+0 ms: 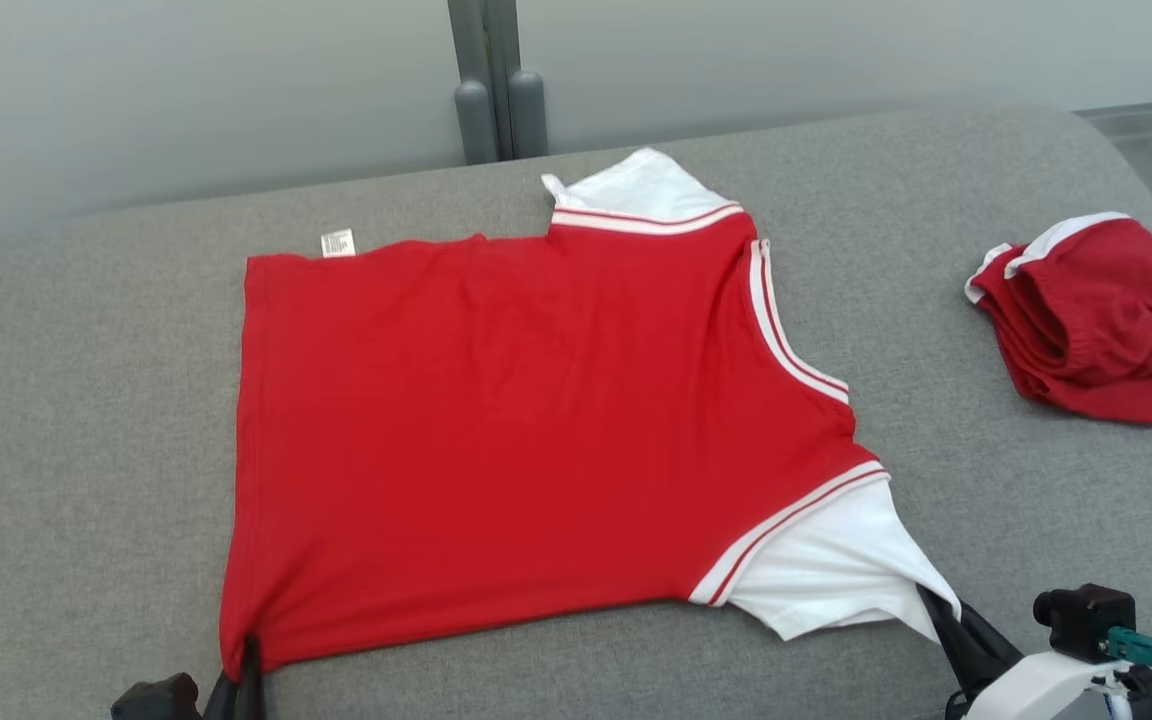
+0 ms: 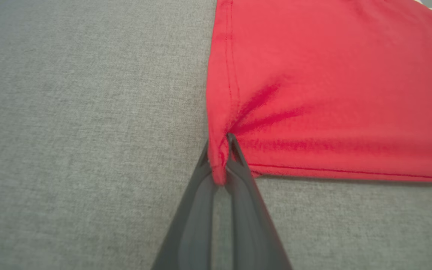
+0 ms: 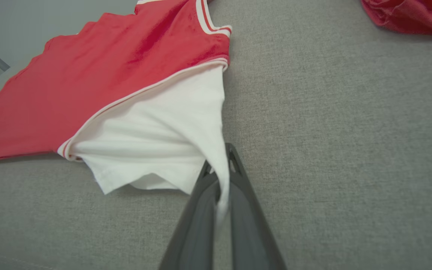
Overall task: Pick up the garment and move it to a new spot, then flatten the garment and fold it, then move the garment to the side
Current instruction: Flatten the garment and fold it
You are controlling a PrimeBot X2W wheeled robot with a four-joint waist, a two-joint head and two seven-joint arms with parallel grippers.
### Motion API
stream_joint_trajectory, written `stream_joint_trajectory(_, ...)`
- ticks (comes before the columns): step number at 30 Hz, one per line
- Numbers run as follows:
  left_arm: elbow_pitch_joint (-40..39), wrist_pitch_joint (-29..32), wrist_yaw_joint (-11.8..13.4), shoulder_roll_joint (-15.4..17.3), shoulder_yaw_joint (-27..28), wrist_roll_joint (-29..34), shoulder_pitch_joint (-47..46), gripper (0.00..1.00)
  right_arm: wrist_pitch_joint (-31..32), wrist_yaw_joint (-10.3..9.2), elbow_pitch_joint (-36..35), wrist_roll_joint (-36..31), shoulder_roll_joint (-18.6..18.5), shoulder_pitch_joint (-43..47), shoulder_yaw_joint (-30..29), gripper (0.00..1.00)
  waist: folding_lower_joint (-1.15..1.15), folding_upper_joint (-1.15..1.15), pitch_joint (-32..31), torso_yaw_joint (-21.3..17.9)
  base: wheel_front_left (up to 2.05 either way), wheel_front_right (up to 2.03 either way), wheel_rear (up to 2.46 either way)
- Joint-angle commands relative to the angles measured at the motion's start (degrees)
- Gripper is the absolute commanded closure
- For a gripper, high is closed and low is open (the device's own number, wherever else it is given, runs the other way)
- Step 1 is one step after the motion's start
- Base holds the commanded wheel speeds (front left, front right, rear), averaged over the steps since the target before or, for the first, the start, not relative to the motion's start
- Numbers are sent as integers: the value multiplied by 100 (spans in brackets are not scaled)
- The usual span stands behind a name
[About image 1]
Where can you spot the red jersey with white sleeves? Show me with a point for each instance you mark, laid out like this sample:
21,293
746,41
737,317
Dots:
536,430

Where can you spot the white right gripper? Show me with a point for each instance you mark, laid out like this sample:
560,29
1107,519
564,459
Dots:
1046,695

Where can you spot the grey metal partition post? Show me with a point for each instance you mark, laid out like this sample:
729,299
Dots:
496,80

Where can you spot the red shorts with white trim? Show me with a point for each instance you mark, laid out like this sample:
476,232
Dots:
1106,320

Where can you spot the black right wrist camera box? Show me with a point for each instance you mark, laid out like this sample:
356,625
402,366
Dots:
1081,620

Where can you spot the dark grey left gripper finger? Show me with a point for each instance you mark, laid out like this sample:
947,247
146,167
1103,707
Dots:
221,700
252,690

